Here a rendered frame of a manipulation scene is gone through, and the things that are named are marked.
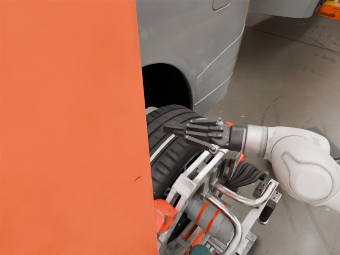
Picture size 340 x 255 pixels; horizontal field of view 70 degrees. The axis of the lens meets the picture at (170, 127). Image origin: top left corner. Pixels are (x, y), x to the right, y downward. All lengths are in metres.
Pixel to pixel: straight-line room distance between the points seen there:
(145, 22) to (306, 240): 1.82
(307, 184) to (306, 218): 1.71
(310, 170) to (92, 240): 0.41
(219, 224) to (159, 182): 0.31
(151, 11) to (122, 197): 0.77
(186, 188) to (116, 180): 0.62
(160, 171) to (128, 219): 0.57
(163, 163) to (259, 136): 0.30
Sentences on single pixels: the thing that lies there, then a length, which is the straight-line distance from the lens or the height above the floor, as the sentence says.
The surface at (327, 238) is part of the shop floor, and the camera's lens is 2.22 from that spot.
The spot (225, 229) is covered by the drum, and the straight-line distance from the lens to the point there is 0.98.
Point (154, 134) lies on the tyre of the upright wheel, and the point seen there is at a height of 1.18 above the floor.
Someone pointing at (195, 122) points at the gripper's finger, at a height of 1.28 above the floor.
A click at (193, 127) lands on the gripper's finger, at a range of 0.73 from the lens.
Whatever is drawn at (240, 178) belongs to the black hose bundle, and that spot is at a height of 1.02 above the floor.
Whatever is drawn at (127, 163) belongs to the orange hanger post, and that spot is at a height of 1.65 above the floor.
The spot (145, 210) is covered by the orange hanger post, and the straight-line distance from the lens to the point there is 0.24.
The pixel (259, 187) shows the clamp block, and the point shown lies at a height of 0.95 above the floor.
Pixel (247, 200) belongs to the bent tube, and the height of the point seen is 1.01.
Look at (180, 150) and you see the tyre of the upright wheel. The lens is 0.80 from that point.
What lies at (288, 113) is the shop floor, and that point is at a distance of 3.04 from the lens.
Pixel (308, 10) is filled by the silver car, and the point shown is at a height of 0.83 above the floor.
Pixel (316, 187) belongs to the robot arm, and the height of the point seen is 1.40.
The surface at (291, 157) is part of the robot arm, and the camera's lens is 0.54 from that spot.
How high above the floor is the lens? 1.78
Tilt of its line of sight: 44 degrees down
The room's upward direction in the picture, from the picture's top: straight up
